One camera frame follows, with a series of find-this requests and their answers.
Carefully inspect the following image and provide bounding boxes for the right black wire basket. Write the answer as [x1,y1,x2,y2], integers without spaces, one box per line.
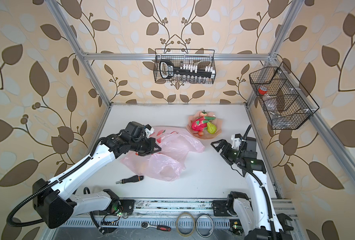
[249,62,319,130]

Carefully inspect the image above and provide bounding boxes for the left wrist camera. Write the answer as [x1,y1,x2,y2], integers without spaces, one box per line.
[125,122,155,139]

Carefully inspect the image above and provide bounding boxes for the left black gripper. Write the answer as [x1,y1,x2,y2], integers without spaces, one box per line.
[129,136,164,155]

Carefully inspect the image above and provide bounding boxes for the black wire basket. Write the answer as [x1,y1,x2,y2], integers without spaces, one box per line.
[153,48,216,85]
[249,62,319,130]

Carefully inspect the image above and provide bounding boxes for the pink dragon fruit toy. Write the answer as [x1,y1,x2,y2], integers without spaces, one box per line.
[191,116,216,132]

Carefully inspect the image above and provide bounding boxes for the pink plastic fruit-print bag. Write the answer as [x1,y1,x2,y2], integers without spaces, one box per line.
[121,126,204,182]

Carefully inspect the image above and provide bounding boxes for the black orange screwdriver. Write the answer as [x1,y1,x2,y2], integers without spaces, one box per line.
[116,175,144,184]

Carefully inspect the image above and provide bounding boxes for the centre black wire basket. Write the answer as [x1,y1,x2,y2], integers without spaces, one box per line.
[153,48,216,85]

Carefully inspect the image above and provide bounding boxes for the red-handled ratchet wrench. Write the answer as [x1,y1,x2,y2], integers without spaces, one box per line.
[141,222,172,232]

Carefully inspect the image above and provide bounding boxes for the red-capped plastic bottle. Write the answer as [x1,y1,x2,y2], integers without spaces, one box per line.
[258,86,287,122]

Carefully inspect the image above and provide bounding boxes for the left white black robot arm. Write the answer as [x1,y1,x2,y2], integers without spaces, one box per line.
[6,122,161,229]

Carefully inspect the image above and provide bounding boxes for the black adjustable wrench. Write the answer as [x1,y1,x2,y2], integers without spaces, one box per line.
[277,213,294,232]

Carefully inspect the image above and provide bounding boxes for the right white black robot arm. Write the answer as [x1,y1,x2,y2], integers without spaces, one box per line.
[211,126,293,240]

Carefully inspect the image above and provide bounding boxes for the clear tape roll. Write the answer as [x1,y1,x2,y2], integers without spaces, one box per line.
[175,212,196,237]

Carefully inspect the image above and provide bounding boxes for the black socket set holder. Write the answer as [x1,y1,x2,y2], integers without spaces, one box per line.
[159,60,216,80]

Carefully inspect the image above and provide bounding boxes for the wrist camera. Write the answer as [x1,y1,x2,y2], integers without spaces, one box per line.
[125,122,155,139]
[231,134,257,152]

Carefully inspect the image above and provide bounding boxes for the grey tape roll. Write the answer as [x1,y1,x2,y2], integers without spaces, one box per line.
[195,214,214,238]

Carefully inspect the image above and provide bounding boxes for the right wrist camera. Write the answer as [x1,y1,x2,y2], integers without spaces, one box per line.
[231,134,257,152]

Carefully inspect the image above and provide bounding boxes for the orange fruit plate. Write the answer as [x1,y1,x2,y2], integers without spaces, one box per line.
[186,111,223,140]

